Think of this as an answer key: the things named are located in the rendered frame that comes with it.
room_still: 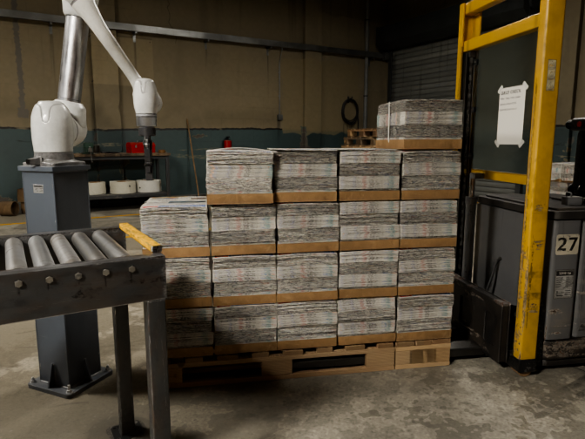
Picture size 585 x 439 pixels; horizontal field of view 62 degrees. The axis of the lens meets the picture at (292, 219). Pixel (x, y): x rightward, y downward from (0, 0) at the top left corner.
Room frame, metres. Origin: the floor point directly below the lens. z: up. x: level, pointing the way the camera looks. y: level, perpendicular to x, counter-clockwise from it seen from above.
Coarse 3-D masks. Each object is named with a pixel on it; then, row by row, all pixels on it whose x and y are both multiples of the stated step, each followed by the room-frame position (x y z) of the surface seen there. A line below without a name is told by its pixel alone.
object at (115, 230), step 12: (84, 228) 1.69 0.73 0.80; (96, 228) 1.69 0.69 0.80; (108, 228) 1.69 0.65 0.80; (0, 240) 1.52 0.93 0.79; (24, 240) 1.55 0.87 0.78; (48, 240) 1.59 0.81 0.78; (120, 240) 1.71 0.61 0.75; (0, 252) 1.52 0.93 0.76; (24, 252) 1.55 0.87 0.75; (0, 264) 1.52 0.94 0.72
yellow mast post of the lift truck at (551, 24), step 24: (552, 0) 2.14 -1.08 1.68; (552, 24) 2.14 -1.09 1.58; (552, 48) 2.14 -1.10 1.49; (552, 72) 2.14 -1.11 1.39; (552, 96) 2.15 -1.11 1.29; (552, 120) 2.15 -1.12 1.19; (552, 144) 2.15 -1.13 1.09; (528, 168) 2.18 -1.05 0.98; (528, 192) 2.16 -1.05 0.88; (528, 216) 2.15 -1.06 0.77; (528, 240) 2.14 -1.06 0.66; (528, 264) 2.14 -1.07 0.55; (528, 288) 2.14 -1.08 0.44; (528, 312) 2.14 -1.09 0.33; (528, 336) 2.14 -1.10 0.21
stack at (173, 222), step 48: (192, 240) 2.07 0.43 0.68; (240, 240) 2.10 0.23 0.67; (288, 240) 2.14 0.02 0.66; (336, 240) 2.18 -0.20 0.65; (192, 288) 2.07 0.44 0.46; (240, 288) 2.11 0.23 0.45; (288, 288) 2.14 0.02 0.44; (336, 288) 2.18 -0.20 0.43; (192, 336) 2.07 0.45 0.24; (240, 336) 2.10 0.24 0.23; (288, 336) 2.15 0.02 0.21; (192, 384) 2.06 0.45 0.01
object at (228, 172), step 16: (208, 160) 2.06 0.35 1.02; (224, 160) 2.08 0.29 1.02; (240, 160) 2.08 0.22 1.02; (256, 160) 2.09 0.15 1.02; (272, 160) 2.10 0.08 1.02; (208, 176) 2.07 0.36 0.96; (224, 176) 2.07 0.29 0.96; (240, 176) 2.09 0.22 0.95; (256, 176) 2.10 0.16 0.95; (208, 192) 2.07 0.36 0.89; (224, 192) 2.08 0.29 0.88; (240, 192) 2.08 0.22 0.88; (256, 192) 2.09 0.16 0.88
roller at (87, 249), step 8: (80, 232) 1.63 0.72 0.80; (72, 240) 1.59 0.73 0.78; (80, 240) 1.50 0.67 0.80; (88, 240) 1.48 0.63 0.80; (80, 248) 1.44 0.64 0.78; (88, 248) 1.38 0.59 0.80; (96, 248) 1.38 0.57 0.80; (88, 256) 1.32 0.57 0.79; (96, 256) 1.28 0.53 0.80; (104, 256) 1.30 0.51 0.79
